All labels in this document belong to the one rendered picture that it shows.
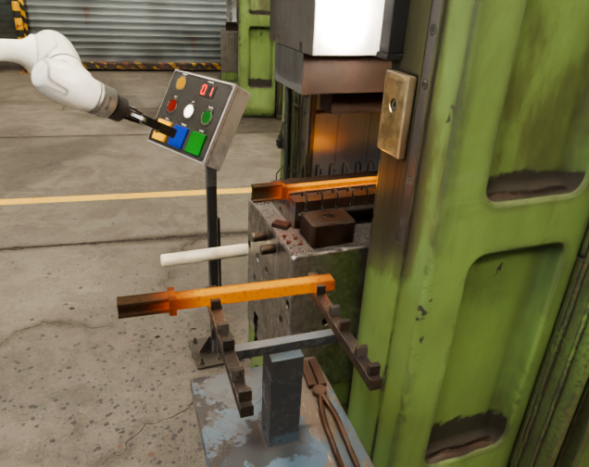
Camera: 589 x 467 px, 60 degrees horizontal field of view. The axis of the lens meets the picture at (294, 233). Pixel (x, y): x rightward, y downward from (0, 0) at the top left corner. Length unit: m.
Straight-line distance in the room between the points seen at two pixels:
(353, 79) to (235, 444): 0.87
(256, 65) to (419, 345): 5.25
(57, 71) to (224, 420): 0.93
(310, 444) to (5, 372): 1.67
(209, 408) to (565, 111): 0.98
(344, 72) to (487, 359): 0.83
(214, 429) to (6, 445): 1.21
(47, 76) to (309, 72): 0.65
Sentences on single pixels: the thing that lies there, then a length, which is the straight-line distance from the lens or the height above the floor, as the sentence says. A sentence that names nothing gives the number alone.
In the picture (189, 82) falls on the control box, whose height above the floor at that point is 1.17.
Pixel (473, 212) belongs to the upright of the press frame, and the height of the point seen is 1.11.
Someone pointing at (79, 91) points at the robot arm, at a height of 1.23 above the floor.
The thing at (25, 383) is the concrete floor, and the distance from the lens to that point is 2.43.
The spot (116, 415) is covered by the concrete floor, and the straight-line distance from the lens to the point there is 2.18.
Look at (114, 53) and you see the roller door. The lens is 9.25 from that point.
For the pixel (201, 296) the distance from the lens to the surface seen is 0.98.
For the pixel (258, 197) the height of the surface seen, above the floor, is 0.99.
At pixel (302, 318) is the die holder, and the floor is 0.73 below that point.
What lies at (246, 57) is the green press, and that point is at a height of 0.67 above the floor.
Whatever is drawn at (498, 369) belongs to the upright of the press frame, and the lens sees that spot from 1.56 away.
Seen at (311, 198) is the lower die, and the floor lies 0.99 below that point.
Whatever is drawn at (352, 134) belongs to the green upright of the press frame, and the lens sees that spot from 1.67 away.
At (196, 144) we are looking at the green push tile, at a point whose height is 1.01.
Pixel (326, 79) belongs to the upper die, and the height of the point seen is 1.31.
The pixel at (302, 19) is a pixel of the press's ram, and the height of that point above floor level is 1.43.
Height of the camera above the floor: 1.52
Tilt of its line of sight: 27 degrees down
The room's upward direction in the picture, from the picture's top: 3 degrees clockwise
